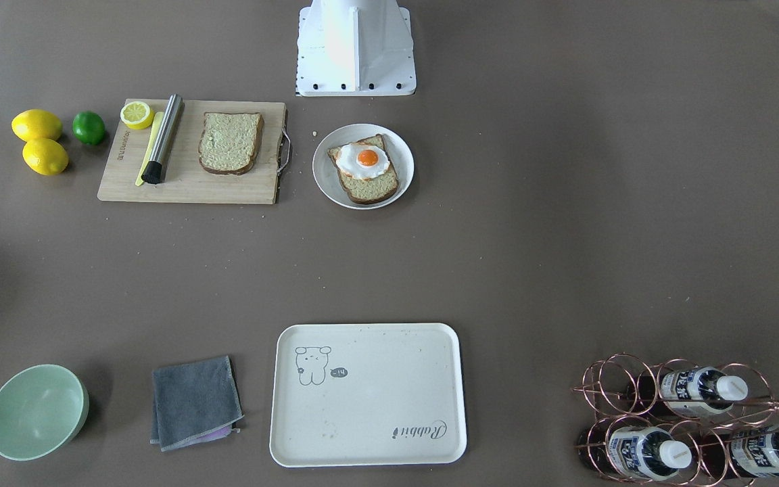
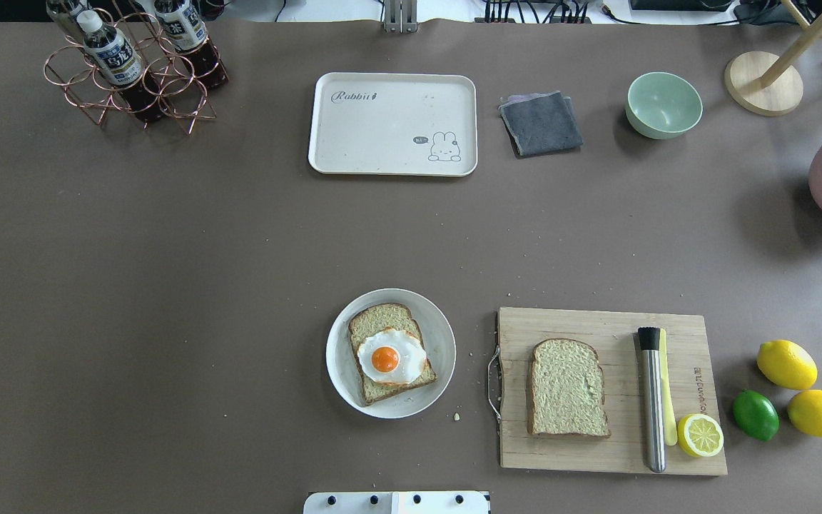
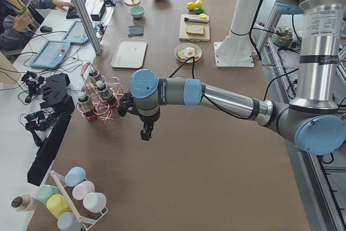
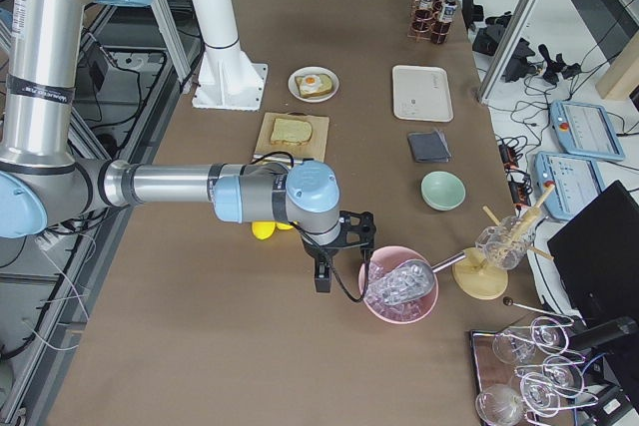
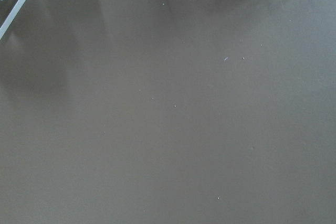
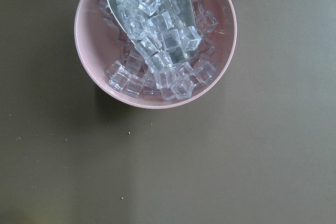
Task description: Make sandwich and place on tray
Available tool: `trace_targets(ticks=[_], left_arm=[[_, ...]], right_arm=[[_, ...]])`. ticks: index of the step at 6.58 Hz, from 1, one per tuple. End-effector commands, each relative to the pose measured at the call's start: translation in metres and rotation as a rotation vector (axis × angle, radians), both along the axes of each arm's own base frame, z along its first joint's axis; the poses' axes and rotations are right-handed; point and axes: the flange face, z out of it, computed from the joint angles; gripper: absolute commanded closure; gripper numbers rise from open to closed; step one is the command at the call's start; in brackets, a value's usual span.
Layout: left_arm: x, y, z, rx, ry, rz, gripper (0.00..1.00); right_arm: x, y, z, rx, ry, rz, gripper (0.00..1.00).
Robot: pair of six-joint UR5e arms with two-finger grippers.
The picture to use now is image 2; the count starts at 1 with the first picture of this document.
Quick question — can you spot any half lemon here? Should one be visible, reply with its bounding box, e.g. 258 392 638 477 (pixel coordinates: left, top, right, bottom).
676 413 724 458

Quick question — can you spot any lower whole lemon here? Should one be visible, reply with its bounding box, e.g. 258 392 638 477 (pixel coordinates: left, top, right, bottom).
787 388 822 437

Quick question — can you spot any whole lemon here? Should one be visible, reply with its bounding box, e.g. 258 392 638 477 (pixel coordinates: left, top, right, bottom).
787 388 822 437
756 341 818 390

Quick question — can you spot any copper wire bottle rack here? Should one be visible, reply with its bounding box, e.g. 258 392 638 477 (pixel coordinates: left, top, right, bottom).
44 1 226 133

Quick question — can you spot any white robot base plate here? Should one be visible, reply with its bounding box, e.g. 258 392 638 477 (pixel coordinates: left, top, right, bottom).
303 490 492 513

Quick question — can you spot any wooden cutting board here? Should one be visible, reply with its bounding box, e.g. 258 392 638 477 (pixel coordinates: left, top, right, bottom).
498 307 720 474

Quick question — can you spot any wooden stand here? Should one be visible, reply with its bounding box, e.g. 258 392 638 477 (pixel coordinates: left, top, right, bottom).
724 1 822 116

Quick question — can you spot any green lime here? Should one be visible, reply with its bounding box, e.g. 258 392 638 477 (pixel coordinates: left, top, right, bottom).
731 390 780 442

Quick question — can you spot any plain bread slice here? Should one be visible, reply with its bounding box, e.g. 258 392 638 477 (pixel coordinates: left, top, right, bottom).
528 338 611 438

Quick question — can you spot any tea bottle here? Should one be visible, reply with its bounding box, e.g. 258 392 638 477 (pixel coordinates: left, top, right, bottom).
45 0 89 45
153 1 228 90
76 9 164 124

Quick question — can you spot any white round plate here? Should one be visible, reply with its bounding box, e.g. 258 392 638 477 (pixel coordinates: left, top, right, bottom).
325 288 457 419

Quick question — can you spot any right tea bottle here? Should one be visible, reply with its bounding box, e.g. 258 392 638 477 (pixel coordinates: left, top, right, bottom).
153 1 228 90

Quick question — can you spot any left tea bottle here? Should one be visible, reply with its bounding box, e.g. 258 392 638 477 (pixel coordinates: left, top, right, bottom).
45 0 89 45

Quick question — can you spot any front tea bottle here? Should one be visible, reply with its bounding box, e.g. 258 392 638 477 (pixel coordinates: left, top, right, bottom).
76 9 164 124

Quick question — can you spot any fried egg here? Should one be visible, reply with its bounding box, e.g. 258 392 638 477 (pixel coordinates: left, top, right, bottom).
356 326 427 386

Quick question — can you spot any upper whole lemon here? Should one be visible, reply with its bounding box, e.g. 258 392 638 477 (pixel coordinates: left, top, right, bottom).
756 341 818 390

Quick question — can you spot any grey folded cloth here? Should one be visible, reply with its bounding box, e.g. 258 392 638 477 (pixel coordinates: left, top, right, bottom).
498 91 584 157

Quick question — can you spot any mint green bowl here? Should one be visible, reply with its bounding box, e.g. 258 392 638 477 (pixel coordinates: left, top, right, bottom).
625 71 704 140

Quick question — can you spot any yellow plastic knife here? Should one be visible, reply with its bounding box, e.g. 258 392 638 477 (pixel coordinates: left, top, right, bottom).
659 328 678 446

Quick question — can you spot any cream rabbit serving tray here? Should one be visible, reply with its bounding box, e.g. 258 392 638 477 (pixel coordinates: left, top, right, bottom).
308 72 477 178

